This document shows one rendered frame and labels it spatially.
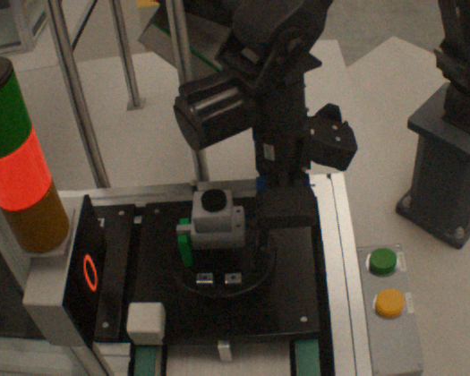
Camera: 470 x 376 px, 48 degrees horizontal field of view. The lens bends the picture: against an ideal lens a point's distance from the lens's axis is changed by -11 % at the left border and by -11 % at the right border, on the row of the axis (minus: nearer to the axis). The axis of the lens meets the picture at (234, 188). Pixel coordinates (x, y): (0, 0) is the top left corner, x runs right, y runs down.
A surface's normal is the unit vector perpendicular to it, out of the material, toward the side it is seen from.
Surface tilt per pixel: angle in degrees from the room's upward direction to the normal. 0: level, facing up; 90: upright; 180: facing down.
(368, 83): 0
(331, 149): 89
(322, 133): 22
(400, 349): 0
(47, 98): 0
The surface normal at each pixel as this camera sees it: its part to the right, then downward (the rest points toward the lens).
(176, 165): -0.09, -0.71
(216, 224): 0.00, 0.70
